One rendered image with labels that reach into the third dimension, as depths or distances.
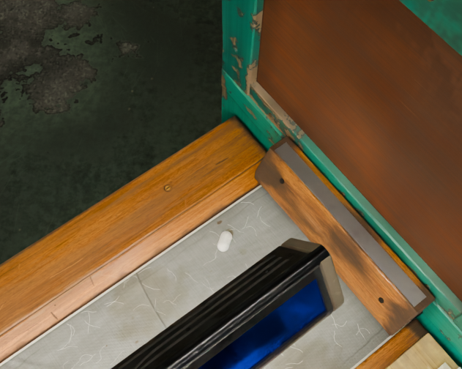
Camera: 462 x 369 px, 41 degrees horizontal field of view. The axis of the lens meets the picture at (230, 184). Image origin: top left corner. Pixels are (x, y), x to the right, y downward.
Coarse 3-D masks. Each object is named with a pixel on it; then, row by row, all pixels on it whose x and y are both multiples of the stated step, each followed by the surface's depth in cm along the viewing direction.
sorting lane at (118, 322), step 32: (256, 192) 97; (224, 224) 95; (256, 224) 95; (288, 224) 95; (160, 256) 92; (192, 256) 92; (224, 256) 92; (256, 256) 92; (128, 288) 90; (160, 288) 90; (192, 288) 90; (64, 320) 88; (96, 320) 88; (128, 320) 88; (160, 320) 88; (352, 320) 89; (32, 352) 86; (64, 352) 86; (96, 352) 86; (128, 352) 86; (288, 352) 86; (320, 352) 86; (352, 352) 87
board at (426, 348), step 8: (424, 336) 84; (416, 344) 84; (424, 344) 84; (432, 344) 84; (408, 352) 83; (416, 352) 83; (424, 352) 83; (432, 352) 83; (440, 352) 83; (400, 360) 83; (408, 360) 83; (416, 360) 83; (424, 360) 83; (432, 360) 83; (440, 360) 83; (448, 360) 83; (392, 368) 82; (400, 368) 82; (408, 368) 82; (416, 368) 82; (424, 368) 82; (432, 368) 82; (456, 368) 82
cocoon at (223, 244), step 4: (224, 232) 92; (228, 232) 92; (220, 236) 92; (224, 236) 92; (228, 236) 92; (220, 240) 92; (224, 240) 92; (228, 240) 92; (220, 244) 91; (224, 244) 91; (228, 244) 92; (220, 248) 91; (224, 248) 91
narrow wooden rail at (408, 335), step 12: (408, 324) 86; (420, 324) 86; (396, 336) 85; (408, 336) 85; (420, 336) 85; (432, 336) 85; (384, 348) 84; (396, 348) 84; (408, 348) 84; (372, 360) 84; (384, 360) 84
